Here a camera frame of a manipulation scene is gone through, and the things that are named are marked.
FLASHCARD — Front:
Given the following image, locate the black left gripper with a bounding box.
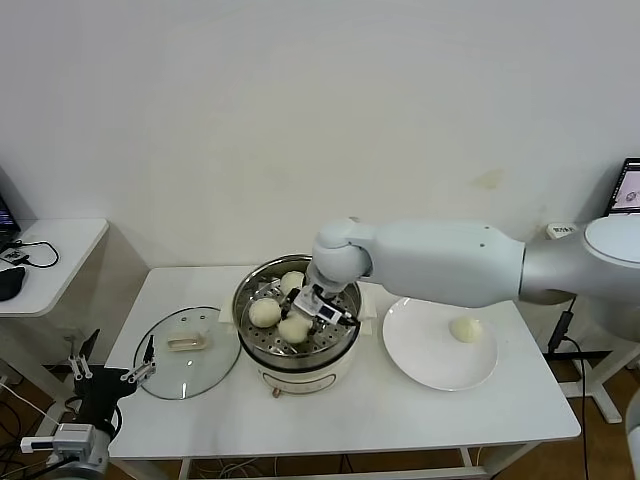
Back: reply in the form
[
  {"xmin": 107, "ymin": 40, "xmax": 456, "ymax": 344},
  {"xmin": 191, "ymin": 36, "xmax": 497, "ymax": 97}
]
[{"xmin": 68, "ymin": 328, "xmax": 157, "ymax": 426}]

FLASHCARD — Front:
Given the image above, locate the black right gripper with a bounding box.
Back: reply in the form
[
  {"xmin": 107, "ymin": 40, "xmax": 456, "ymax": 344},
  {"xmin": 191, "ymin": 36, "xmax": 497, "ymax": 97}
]
[{"xmin": 280, "ymin": 287, "xmax": 321, "ymax": 336}]

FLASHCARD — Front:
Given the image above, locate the white steamed baozi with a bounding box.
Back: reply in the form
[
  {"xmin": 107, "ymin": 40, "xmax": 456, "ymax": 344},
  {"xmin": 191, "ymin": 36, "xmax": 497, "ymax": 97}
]
[
  {"xmin": 248, "ymin": 298, "xmax": 282, "ymax": 329},
  {"xmin": 448, "ymin": 317, "xmax": 484, "ymax": 345},
  {"xmin": 277, "ymin": 315, "xmax": 311, "ymax": 345},
  {"xmin": 279, "ymin": 271, "xmax": 306, "ymax": 294}
]

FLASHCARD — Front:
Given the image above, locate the glass lid with cream handle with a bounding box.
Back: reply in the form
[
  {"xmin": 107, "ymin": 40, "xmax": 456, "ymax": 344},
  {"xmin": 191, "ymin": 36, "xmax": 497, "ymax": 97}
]
[{"xmin": 133, "ymin": 305, "xmax": 243, "ymax": 401}]

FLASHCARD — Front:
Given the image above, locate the stainless steel steamer basket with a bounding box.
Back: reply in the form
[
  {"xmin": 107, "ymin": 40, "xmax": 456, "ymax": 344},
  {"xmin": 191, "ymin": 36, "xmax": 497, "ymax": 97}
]
[{"xmin": 232, "ymin": 254, "xmax": 363, "ymax": 362}]

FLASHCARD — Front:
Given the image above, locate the white electric cooker base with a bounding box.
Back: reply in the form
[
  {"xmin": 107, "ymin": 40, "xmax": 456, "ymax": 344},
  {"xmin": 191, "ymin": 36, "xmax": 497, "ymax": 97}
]
[{"xmin": 219, "ymin": 292, "xmax": 377, "ymax": 401}]

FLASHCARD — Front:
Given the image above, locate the white round plate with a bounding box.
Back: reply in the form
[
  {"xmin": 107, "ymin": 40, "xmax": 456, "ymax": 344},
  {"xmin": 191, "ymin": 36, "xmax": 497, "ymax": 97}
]
[{"xmin": 382, "ymin": 292, "xmax": 500, "ymax": 393}]

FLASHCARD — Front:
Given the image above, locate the black computer mouse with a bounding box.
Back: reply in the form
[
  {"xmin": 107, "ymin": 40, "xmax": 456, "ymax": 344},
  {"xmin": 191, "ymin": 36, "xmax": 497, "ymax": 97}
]
[{"xmin": 0, "ymin": 266, "xmax": 29, "ymax": 303}]

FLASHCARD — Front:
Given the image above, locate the black open laptop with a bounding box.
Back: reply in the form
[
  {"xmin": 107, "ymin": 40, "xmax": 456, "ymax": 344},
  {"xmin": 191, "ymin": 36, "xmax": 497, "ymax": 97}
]
[{"xmin": 0, "ymin": 167, "xmax": 24, "ymax": 256}]

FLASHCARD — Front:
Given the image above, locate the white side desk with label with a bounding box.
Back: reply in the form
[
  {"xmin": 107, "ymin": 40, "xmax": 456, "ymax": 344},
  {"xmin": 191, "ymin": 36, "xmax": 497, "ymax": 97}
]
[{"xmin": 542, "ymin": 222, "xmax": 640, "ymax": 426}]

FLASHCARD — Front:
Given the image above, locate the grey open laptop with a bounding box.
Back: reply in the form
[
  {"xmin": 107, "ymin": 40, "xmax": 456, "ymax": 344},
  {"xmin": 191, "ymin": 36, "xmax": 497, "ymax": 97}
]
[{"xmin": 602, "ymin": 158, "xmax": 640, "ymax": 217}]

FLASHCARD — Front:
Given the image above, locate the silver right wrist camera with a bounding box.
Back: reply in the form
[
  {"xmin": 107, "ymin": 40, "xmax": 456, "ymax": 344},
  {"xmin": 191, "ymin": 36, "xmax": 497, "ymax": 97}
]
[{"xmin": 292, "ymin": 288, "xmax": 359, "ymax": 329}]

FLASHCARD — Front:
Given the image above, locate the thin black looped cable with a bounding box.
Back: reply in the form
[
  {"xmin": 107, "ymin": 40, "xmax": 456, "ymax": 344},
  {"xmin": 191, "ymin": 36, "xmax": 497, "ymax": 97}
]
[{"xmin": 14, "ymin": 241, "xmax": 61, "ymax": 270}]

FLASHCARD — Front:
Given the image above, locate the white metal table frame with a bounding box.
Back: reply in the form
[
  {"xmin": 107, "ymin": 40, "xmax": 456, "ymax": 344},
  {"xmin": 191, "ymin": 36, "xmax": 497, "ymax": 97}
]
[{"xmin": 119, "ymin": 442, "xmax": 531, "ymax": 480}]

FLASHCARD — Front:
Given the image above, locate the black cable with dongle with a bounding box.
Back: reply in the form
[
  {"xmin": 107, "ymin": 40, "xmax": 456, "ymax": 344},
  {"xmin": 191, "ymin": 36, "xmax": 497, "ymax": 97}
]
[{"xmin": 547, "ymin": 299, "xmax": 591, "ymax": 444}]

